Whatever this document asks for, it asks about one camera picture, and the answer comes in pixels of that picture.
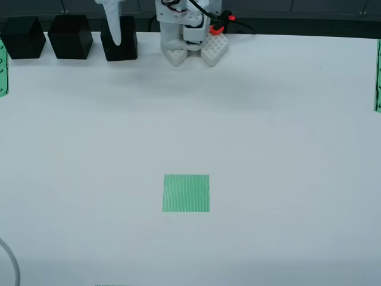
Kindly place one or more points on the black cube block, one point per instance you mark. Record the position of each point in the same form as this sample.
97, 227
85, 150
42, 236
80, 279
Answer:
129, 44
70, 38
22, 38

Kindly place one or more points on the orange and black clamp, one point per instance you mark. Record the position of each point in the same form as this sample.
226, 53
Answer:
217, 29

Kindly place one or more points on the green strip with arrows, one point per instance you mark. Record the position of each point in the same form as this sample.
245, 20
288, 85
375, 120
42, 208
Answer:
378, 77
3, 74

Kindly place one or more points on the green striped square marker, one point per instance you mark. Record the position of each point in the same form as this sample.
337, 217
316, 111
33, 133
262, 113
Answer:
186, 193

